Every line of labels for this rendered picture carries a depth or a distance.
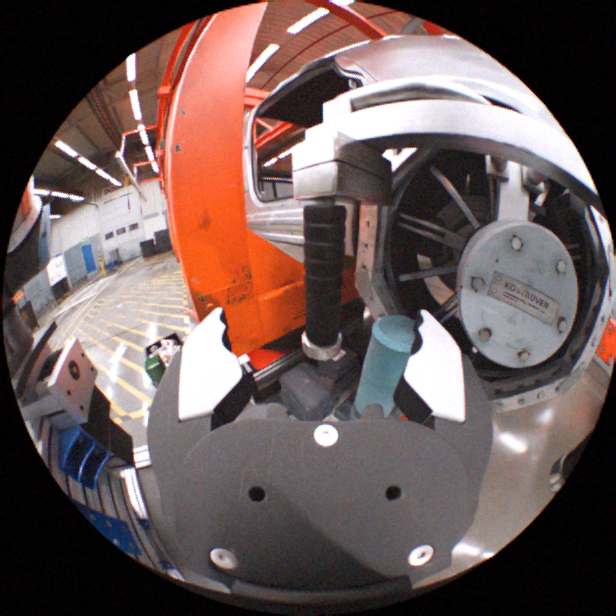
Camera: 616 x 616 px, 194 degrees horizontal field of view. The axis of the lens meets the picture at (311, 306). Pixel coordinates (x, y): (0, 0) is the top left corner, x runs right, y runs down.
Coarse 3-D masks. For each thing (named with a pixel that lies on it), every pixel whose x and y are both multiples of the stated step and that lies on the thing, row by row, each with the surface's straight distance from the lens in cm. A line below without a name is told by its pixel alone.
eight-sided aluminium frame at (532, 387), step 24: (408, 168) 39; (360, 216) 38; (384, 216) 40; (600, 216) 44; (360, 240) 38; (384, 240) 40; (600, 240) 43; (360, 264) 39; (384, 264) 42; (600, 264) 46; (360, 288) 40; (384, 288) 42; (600, 288) 48; (384, 312) 39; (600, 312) 43; (576, 336) 48; (600, 336) 46; (576, 360) 45; (504, 384) 47; (528, 384) 48; (552, 384) 44; (504, 408) 46
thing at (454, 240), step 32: (448, 160) 50; (480, 160) 55; (416, 192) 50; (448, 192) 43; (544, 192) 47; (416, 224) 62; (480, 224) 42; (576, 224) 50; (416, 256) 65; (576, 256) 50; (416, 288) 58; (448, 320) 63; (576, 320) 51
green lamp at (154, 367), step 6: (150, 360) 45; (156, 360) 43; (162, 360) 46; (144, 366) 45; (150, 366) 43; (156, 366) 42; (162, 366) 43; (150, 372) 43; (156, 372) 43; (162, 372) 43; (150, 378) 44; (156, 378) 44
